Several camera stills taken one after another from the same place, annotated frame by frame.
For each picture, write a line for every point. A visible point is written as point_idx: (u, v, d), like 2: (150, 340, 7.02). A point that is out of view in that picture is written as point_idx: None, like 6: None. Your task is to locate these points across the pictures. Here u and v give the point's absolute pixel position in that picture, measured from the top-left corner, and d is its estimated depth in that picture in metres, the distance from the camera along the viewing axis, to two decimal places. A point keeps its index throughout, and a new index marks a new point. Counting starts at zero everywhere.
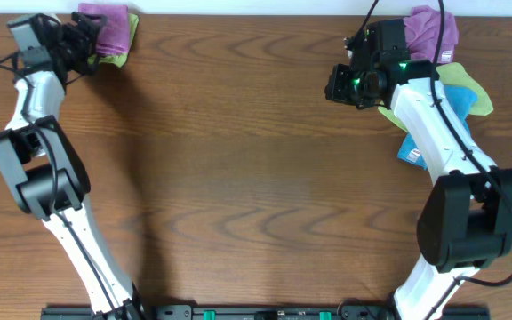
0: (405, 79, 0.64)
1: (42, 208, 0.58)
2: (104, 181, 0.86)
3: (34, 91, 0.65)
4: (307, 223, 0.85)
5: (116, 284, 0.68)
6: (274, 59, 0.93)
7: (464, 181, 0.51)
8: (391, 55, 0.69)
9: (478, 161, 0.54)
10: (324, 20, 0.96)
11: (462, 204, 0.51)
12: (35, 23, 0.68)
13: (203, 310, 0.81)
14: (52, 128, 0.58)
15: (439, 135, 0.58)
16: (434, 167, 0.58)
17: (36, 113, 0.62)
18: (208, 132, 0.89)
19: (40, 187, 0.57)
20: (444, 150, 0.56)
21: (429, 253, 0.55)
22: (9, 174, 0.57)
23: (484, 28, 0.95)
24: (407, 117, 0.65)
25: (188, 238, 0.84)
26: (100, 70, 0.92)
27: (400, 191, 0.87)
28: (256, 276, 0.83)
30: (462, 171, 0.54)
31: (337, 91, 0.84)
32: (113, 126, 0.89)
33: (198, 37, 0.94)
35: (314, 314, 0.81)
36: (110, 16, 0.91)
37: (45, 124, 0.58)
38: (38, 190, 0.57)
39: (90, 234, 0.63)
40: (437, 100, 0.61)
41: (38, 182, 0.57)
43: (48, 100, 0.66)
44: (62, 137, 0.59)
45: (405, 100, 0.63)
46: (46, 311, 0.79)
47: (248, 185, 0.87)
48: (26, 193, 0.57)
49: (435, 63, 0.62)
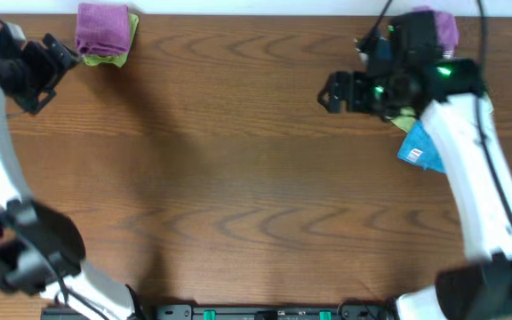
0: (445, 96, 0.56)
1: (36, 285, 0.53)
2: (105, 181, 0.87)
3: None
4: (307, 223, 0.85)
5: (117, 308, 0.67)
6: (274, 59, 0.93)
7: (507, 267, 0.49)
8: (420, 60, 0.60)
9: None
10: (324, 20, 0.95)
11: (500, 292, 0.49)
12: None
13: (203, 310, 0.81)
14: (28, 212, 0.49)
15: (481, 191, 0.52)
16: (468, 222, 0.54)
17: None
18: (208, 132, 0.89)
19: (28, 271, 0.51)
20: (484, 210, 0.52)
21: (452, 308, 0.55)
22: None
23: (484, 28, 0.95)
24: (440, 145, 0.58)
25: (188, 238, 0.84)
26: (100, 70, 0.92)
27: (400, 191, 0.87)
28: (256, 275, 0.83)
30: (503, 249, 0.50)
31: (353, 107, 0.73)
32: (113, 127, 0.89)
33: (198, 37, 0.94)
35: (315, 313, 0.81)
36: (110, 16, 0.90)
37: (21, 210, 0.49)
38: (28, 276, 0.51)
39: (92, 287, 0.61)
40: (484, 137, 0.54)
41: (27, 272, 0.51)
43: (1, 148, 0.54)
44: (44, 217, 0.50)
45: (444, 123, 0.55)
46: (46, 311, 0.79)
47: (247, 184, 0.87)
48: (12, 280, 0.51)
49: (475, 82, 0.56)
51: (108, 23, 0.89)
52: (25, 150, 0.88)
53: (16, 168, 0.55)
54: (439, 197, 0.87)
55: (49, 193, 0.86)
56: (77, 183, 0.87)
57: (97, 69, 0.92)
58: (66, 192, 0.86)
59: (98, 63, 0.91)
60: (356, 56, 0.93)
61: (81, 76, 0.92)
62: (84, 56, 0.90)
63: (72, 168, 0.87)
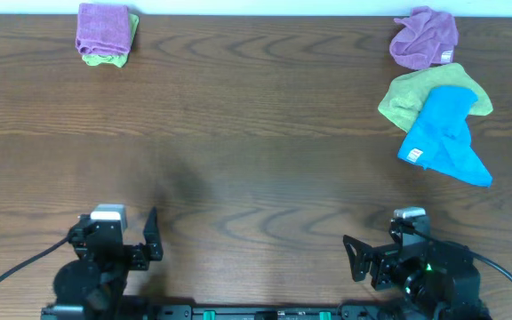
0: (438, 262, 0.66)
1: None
2: (104, 181, 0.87)
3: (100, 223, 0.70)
4: (308, 223, 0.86)
5: None
6: (274, 59, 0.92)
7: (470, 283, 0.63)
8: (454, 269, 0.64)
9: (470, 294, 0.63)
10: (326, 20, 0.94)
11: (468, 291, 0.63)
12: (99, 233, 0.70)
13: (203, 311, 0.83)
14: (89, 284, 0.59)
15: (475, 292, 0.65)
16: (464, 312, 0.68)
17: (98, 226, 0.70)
18: (208, 132, 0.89)
19: (74, 305, 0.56)
20: None
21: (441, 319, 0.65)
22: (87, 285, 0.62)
23: (486, 28, 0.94)
24: None
25: (188, 238, 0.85)
26: (100, 71, 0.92)
27: (399, 192, 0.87)
28: (256, 276, 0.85)
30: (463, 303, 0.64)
31: (360, 273, 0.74)
32: (113, 127, 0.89)
33: (198, 37, 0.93)
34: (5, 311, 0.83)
35: (314, 314, 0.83)
36: (110, 17, 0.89)
37: (70, 284, 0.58)
38: (69, 308, 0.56)
39: None
40: (464, 254, 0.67)
41: (75, 291, 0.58)
43: (106, 223, 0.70)
44: (79, 295, 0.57)
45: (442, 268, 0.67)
46: (45, 310, 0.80)
47: (248, 185, 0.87)
48: (58, 308, 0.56)
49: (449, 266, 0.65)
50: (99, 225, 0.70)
51: (107, 23, 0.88)
52: (25, 149, 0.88)
53: (108, 231, 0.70)
54: (439, 197, 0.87)
55: (50, 194, 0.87)
56: (77, 184, 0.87)
57: (96, 69, 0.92)
58: (67, 193, 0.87)
59: (98, 63, 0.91)
60: (357, 57, 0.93)
61: (80, 76, 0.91)
62: (84, 56, 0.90)
63: (73, 167, 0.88)
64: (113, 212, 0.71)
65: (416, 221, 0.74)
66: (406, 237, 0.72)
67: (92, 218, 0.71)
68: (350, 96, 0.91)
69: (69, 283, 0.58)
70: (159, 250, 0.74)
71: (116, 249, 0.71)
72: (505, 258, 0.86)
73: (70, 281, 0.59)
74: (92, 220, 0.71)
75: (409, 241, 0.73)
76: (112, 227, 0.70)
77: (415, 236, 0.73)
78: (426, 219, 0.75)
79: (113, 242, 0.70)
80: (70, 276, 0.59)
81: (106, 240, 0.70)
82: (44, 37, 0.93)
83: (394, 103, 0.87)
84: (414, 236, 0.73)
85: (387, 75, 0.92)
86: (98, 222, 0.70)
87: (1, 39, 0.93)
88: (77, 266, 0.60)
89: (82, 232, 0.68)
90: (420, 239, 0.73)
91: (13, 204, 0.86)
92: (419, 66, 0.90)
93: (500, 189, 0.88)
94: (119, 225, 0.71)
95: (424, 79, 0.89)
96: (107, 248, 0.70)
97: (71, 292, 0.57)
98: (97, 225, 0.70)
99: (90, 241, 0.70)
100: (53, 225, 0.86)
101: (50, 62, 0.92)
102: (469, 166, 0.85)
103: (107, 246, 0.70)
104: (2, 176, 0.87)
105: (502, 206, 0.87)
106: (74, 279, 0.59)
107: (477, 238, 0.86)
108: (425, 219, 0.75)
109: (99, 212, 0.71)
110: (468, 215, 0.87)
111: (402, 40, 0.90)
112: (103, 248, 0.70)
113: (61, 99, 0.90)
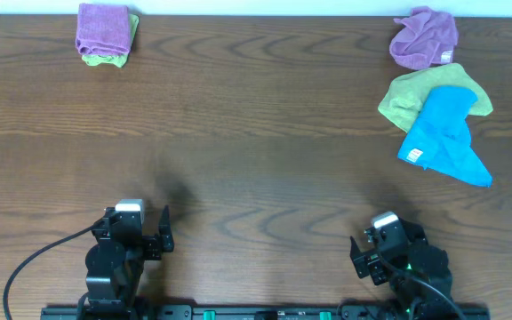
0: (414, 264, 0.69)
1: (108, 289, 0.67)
2: (104, 181, 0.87)
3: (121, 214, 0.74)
4: (308, 223, 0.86)
5: None
6: (274, 59, 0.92)
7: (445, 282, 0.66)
8: (432, 268, 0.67)
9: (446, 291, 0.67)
10: (326, 20, 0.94)
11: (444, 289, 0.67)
12: (121, 221, 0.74)
13: (203, 311, 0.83)
14: (115, 260, 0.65)
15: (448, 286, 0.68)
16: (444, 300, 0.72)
17: (121, 215, 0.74)
18: (208, 132, 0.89)
19: (101, 277, 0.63)
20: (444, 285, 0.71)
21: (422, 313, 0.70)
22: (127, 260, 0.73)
23: (485, 28, 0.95)
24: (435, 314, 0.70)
25: (188, 238, 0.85)
26: (100, 71, 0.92)
27: (399, 191, 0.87)
28: (256, 276, 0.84)
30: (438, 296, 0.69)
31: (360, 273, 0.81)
32: (112, 127, 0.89)
33: (198, 37, 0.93)
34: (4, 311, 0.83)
35: (314, 313, 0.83)
36: (110, 17, 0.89)
37: (99, 259, 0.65)
38: (98, 279, 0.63)
39: None
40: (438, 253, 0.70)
41: (102, 266, 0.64)
43: (127, 213, 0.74)
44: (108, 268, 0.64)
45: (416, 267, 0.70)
46: (46, 311, 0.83)
47: (248, 185, 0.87)
48: (88, 278, 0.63)
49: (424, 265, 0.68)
50: (121, 214, 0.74)
51: (107, 23, 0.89)
52: (25, 149, 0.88)
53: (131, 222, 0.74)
54: (439, 197, 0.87)
55: (50, 194, 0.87)
56: (78, 183, 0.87)
57: (97, 69, 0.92)
58: (67, 192, 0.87)
59: (98, 63, 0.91)
60: (358, 57, 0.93)
61: (80, 76, 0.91)
62: (84, 56, 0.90)
63: (73, 167, 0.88)
64: (135, 204, 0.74)
65: (388, 228, 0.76)
66: (383, 244, 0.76)
67: (116, 209, 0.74)
68: (350, 96, 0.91)
69: (100, 258, 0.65)
70: (171, 242, 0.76)
71: (133, 238, 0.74)
72: (508, 259, 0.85)
73: (100, 257, 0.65)
74: (116, 211, 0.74)
75: (387, 245, 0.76)
76: (133, 217, 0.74)
77: (390, 241, 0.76)
78: (397, 225, 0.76)
79: (134, 231, 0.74)
80: (100, 252, 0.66)
81: (127, 229, 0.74)
82: (44, 37, 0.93)
83: (394, 103, 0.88)
84: (388, 240, 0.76)
85: (387, 75, 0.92)
86: (121, 212, 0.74)
87: (2, 39, 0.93)
88: (108, 244, 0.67)
89: (108, 221, 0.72)
90: (395, 244, 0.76)
91: (13, 204, 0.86)
92: (418, 67, 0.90)
93: (500, 189, 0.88)
94: (140, 215, 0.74)
95: (424, 79, 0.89)
96: (127, 236, 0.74)
97: (99, 266, 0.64)
98: (121, 214, 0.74)
99: (115, 228, 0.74)
100: (52, 225, 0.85)
101: (51, 62, 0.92)
102: (468, 166, 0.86)
103: (130, 236, 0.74)
104: (2, 176, 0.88)
105: (501, 206, 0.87)
106: (105, 254, 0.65)
107: (478, 238, 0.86)
108: (398, 225, 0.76)
109: (122, 204, 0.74)
110: (468, 215, 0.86)
111: (402, 40, 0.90)
112: (124, 237, 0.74)
113: (61, 99, 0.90)
